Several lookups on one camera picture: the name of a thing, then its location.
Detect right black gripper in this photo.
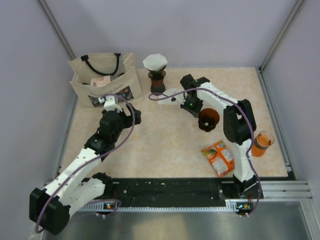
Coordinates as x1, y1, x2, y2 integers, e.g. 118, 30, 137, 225
181, 95, 204, 118

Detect brown coffee dripper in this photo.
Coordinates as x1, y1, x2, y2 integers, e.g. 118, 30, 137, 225
198, 108, 220, 132

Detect white paper coffee filters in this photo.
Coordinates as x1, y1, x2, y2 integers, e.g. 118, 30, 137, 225
157, 88, 185, 106

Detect olive green coffee dripper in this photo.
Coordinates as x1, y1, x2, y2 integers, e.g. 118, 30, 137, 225
148, 70, 167, 81

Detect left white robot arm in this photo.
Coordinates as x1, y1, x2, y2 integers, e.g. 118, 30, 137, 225
29, 103, 142, 235

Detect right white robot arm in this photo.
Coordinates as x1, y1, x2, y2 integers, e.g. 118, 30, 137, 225
180, 74, 262, 199

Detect red glass coffee server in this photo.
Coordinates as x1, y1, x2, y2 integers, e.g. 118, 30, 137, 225
150, 78, 166, 94

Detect beige canvas tote bag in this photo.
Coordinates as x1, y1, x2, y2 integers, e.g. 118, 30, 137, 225
68, 53, 144, 108

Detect box inside tote bag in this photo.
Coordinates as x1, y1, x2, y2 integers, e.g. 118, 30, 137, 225
90, 76, 111, 87

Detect orange snack packet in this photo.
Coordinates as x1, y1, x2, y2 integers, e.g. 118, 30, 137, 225
201, 140, 235, 178

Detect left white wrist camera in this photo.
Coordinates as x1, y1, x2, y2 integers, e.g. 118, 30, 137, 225
98, 96, 123, 113

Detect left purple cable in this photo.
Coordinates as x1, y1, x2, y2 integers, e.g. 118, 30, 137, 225
34, 94, 136, 234

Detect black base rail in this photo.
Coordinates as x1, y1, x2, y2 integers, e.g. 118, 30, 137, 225
94, 173, 263, 208

